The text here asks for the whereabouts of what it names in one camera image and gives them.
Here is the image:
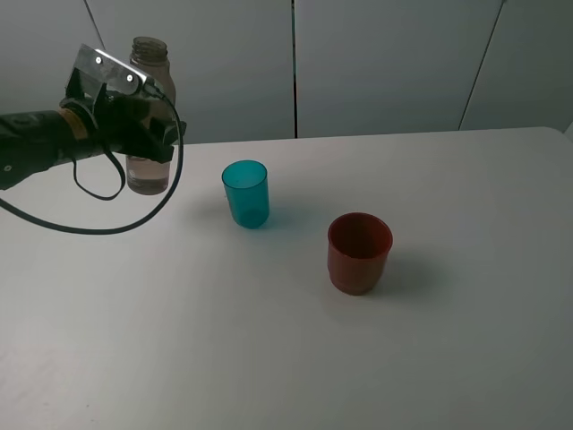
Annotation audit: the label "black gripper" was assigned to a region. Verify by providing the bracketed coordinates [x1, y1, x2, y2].
[66, 73, 184, 162]

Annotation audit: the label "clear brown plastic bottle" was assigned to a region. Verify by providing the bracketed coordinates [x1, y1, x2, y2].
[125, 37, 176, 195]

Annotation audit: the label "teal translucent plastic cup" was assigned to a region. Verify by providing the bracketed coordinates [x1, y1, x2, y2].
[221, 159, 269, 229]

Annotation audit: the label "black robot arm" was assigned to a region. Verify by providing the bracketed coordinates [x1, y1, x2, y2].
[1, 71, 186, 191]

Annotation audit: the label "red plastic cup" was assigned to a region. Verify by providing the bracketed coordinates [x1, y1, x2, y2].
[327, 212, 393, 296]

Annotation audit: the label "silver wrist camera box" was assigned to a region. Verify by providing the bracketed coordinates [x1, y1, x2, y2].
[73, 44, 154, 96]

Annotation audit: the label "black camera cable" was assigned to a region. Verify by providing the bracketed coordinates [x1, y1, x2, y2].
[0, 87, 188, 236]

